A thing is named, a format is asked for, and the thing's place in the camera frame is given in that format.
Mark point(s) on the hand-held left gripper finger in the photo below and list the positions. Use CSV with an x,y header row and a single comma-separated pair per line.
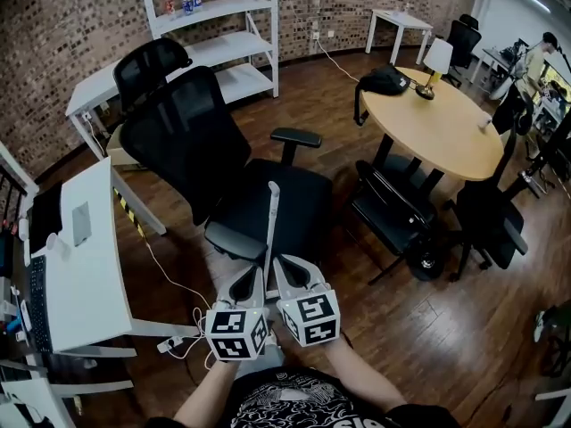
x,y
227,297
260,294

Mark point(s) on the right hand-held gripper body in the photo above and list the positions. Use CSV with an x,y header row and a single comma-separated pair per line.
x,y
312,319

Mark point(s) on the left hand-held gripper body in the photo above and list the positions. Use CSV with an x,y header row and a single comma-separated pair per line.
x,y
234,334

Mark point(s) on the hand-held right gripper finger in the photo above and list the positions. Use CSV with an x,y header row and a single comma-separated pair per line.
x,y
319,279
282,285

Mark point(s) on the person's left forearm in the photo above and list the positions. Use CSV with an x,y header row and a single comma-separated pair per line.
x,y
205,390

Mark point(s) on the person's right forearm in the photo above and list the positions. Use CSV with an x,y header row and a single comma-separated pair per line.
x,y
361,372

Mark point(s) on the white shoe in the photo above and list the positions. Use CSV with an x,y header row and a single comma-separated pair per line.
x,y
272,339

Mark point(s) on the grey trousers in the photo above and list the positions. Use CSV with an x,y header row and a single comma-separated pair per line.
x,y
267,360

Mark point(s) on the white power strip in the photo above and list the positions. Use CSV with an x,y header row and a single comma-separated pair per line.
x,y
169,343

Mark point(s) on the black printed t-shirt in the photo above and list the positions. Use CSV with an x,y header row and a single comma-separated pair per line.
x,y
290,401

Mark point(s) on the black folding chair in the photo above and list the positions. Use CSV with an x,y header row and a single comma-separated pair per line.
x,y
392,214

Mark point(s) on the large black mesh office chair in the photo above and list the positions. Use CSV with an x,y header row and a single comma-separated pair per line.
x,y
187,150

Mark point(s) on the grey flat tablet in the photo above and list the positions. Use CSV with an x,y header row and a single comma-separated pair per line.
x,y
81,224

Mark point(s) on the small black office chair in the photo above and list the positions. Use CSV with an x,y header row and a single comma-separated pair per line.
x,y
486,216

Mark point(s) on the cardboard box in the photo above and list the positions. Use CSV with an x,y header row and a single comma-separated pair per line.
x,y
115,147

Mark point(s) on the black keyboard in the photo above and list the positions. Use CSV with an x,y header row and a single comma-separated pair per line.
x,y
39,303

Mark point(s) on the round wooden table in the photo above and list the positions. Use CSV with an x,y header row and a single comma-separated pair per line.
x,y
432,127

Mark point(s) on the black desk pad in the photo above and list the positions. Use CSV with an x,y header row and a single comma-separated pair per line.
x,y
44,216

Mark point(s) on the white computer mouse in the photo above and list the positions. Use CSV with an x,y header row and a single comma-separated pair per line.
x,y
25,315

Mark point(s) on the dark top desk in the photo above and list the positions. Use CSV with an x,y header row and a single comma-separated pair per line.
x,y
21,281

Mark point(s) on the black bag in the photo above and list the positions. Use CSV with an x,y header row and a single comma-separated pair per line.
x,y
386,80

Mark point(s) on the small white device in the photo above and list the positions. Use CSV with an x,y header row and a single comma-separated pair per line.
x,y
23,229

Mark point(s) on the blue plastic bin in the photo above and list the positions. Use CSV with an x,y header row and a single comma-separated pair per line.
x,y
6,254

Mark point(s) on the dark wooden rack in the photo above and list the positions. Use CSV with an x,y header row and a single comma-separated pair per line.
x,y
11,199

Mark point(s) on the white shelf unit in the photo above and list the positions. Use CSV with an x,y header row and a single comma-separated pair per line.
x,y
223,43

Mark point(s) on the white shade table lamp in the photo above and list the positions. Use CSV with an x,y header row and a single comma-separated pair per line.
x,y
439,56

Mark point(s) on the small white side table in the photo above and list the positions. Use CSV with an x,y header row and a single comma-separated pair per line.
x,y
401,18

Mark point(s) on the white office desk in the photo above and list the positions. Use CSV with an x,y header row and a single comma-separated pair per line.
x,y
490,58

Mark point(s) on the computer monitor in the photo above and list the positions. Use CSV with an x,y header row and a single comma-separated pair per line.
x,y
557,78

